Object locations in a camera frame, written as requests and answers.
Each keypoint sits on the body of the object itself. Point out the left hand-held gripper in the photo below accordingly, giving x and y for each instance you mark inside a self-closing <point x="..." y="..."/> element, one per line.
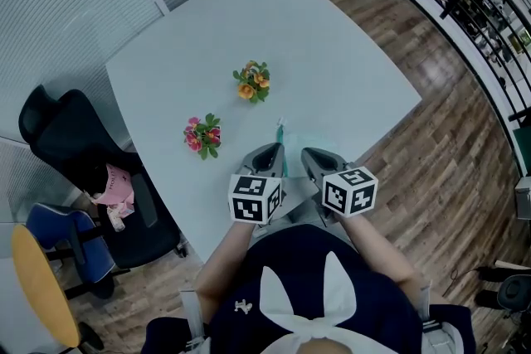
<point x="255" y="199"/>

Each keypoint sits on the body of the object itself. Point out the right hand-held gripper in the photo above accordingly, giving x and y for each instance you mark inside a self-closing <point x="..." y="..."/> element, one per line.
<point x="350" y="192"/>

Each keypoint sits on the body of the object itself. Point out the mint green pencil pouch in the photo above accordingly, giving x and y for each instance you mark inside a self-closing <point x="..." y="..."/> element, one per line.
<point x="298" y="141"/>

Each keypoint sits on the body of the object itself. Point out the person's right forearm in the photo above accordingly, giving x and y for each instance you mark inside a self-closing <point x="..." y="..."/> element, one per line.
<point x="377" y="248"/>

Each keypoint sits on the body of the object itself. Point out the person's left forearm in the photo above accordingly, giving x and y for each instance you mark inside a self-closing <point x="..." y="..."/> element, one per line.
<point x="224" y="265"/>

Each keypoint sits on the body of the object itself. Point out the person's grey trousers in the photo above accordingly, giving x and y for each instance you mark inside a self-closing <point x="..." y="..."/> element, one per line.
<point x="298" y="215"/>

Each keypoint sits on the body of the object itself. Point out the pink flower pot plant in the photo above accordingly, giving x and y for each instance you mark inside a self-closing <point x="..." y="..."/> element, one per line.
<point x="203" y="137"/>

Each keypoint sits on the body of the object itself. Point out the orange flower pot plant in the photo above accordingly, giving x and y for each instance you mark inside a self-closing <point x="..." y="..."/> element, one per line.
<point x="253" y="83"/>

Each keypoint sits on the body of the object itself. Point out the person's navy cap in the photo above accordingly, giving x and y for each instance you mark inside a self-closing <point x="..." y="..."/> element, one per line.
<point x="298" y="261"/>

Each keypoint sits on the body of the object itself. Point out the white bow headband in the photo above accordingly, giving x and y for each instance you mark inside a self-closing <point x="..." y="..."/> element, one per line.
<point x="336" y="294"/>

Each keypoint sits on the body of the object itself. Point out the pink paper bag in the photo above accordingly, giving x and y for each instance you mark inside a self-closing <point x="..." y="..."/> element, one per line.
<point x="114" y="184"/>

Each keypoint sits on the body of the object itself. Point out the small printed packet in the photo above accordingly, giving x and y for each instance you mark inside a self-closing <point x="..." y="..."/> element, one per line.
<point x="118" y="217"/>

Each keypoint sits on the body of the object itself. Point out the green panel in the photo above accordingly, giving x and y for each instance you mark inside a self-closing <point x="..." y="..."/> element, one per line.
<point x="523" y="151"/>

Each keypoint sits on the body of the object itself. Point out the white box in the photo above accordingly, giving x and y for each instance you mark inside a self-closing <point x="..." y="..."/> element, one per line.
<point x="523" y="197"/>

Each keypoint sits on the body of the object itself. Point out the black office chair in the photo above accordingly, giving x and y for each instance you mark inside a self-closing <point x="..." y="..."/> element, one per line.
<point x="62" y="128"/>

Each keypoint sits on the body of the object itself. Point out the pale wooden board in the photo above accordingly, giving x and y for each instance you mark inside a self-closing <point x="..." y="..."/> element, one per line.
<point x="512" y="264"/>

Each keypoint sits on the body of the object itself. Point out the blue chair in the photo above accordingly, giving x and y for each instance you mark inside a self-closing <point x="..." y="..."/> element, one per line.
<point x="58" y="228"/>

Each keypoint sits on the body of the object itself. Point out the black stool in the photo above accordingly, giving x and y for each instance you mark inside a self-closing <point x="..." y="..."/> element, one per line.
<point x="510" y="290"/>

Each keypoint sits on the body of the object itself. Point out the yellow round table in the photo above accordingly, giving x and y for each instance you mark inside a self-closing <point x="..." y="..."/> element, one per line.
<point x="41" y="286"/>

